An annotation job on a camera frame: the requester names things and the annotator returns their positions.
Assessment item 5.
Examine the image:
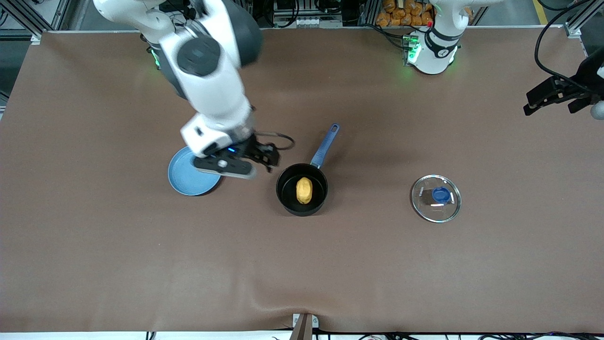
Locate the brown table mat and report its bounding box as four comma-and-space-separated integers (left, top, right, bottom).
0, 26, 604, 333

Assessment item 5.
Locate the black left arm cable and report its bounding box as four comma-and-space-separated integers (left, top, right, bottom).
535, 0, 591, 81

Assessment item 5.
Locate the yellow potato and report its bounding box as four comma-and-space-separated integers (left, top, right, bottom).
295, 177, 313, 205

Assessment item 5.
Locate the blue plate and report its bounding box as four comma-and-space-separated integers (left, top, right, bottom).
168, 145, 224, 196

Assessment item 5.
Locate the orange toy food pile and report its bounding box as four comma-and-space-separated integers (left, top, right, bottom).
376, 0, 435, 27

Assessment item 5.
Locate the metal camera pole bracket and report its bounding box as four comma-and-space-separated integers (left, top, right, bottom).
292, 313, 319, 340

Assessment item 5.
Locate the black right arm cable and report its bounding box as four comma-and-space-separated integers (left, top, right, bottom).
255, 132, 296, 152

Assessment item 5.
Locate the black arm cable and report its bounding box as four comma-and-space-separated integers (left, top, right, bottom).
535, 0, 591, 81
255, 132, 296, 152

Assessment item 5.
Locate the aluminium frame profile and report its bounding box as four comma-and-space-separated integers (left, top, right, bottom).
7, 0, 71, 44
564, 0, 604, 39

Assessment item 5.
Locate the black pot with blue handle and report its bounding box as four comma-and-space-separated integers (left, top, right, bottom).
276, 123, 340, 217

